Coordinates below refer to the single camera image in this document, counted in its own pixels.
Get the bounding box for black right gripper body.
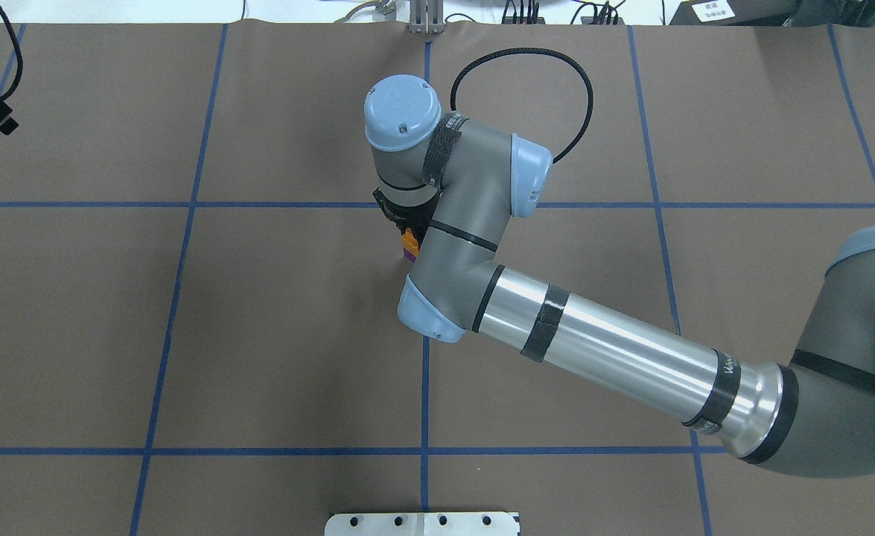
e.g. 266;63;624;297
373;188;441;240

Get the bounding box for orange trapezoid block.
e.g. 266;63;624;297
401;228;420;258

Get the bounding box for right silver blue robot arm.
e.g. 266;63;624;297
363;74;875;479

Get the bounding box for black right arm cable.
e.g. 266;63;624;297
450;48;595;165

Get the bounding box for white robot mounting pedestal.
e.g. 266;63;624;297
324;511;522;535

